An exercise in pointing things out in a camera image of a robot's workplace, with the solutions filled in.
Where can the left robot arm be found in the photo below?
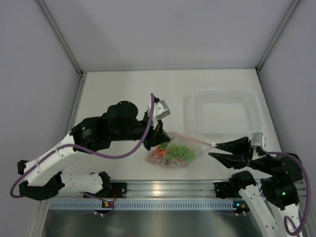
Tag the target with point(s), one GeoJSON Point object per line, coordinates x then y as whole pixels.
{"type": "Point", "coordinates": [45, 178]}

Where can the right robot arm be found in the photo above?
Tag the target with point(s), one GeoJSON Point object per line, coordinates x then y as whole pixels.
{"type": "Point", "coordinates": [274, 185]}

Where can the aluminium frame post left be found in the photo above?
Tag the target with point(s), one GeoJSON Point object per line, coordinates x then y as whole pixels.
{"type": "Point", "coordinates": [60, 37]}

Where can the green fake grapes bunch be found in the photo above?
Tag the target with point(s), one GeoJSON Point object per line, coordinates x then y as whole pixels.
{"type": "Point", "coordinates": [181, 152]}

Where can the grey slotted cable duct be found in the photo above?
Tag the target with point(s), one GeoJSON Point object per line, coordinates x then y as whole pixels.
{"type": "Point", "coordinates": [227, 205]}

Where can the aluminium frame post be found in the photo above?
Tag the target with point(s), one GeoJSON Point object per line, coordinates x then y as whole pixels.
{"type": "Point", "coordinates": [294, 5]}
{"type": "Point", "coordinates": [60, 37]}

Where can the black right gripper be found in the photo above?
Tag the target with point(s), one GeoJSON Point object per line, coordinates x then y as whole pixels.
{"type": "Point", "coordinates": [241, 145]}

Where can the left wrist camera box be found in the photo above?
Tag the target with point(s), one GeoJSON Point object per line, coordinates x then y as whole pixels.
{"type": "Point", "coordinates": [161, 110]}

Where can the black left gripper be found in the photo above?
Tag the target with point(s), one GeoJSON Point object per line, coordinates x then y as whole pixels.
{"type": "Point", "coordinates": [155, 136]}

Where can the orange fake carrot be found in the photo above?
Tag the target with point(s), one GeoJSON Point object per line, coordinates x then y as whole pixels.
{"type": "Point", "coordinates": [160, 152]}

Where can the white perforated plastic basket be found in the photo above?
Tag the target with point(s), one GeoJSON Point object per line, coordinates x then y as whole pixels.
{"type": "Point", "coordinates": [222, 112]}

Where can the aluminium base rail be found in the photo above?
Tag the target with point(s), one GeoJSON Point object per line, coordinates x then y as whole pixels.
{"type": "Point", "coordinates": [166, 189]}

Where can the clear zip top bag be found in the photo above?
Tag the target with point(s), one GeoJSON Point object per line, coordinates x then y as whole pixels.
{"type": "Point", "coordinates": [200, 147]}

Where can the aluminium frame post right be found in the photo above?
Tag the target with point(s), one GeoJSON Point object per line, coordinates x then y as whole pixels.
{"type": "Point", "coordinates": [294, 5]}

